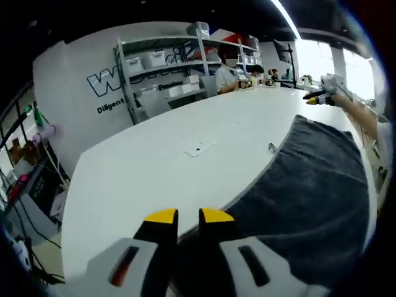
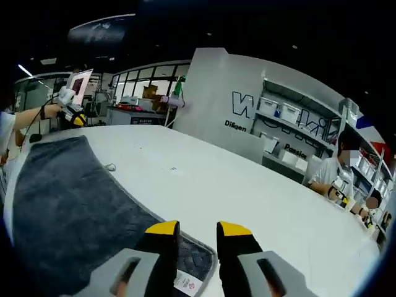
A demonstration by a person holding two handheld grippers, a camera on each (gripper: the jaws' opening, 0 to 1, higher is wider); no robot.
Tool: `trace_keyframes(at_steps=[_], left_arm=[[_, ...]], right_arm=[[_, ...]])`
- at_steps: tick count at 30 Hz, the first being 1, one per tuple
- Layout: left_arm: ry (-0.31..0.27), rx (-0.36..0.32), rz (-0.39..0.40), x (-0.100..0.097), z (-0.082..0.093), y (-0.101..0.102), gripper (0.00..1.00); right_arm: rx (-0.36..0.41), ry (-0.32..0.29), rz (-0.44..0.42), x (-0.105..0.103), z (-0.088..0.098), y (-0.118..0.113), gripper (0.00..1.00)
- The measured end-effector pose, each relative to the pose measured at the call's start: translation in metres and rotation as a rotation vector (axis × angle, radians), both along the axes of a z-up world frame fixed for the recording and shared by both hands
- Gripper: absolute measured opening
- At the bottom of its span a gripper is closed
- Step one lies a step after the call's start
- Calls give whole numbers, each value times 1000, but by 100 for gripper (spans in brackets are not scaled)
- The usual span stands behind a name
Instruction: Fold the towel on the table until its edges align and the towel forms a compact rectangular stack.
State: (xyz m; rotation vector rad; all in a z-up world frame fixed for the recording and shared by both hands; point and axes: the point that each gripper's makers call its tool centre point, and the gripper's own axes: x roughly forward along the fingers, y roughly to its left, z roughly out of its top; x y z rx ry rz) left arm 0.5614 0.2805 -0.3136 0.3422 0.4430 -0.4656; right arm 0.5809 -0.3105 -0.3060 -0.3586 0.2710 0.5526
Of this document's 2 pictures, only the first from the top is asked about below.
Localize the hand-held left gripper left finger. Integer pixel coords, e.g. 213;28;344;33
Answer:
86;207;179;297

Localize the green clamp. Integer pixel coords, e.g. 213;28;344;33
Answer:
33;106;46;126

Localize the purple roll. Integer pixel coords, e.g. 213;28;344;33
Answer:
32;123;64;146

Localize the ceiling light strip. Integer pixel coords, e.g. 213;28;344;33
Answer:
269;0;303;41

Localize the grey towel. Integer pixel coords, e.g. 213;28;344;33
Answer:
176;114;372;291

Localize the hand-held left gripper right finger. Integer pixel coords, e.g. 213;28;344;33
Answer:
197;207;330;297

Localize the brown cardboard box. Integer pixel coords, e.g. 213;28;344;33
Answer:
7;137;41;165

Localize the grey chair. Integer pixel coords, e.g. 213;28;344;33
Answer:
139;91;173;119
200;75;219;97

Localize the shelf with white bins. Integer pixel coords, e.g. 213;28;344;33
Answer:
125;21;262;100

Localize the grey metal shelf rack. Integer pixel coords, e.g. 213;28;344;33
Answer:
113;21;264;124

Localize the white table cover plate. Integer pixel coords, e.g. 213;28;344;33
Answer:
183;140;217;158

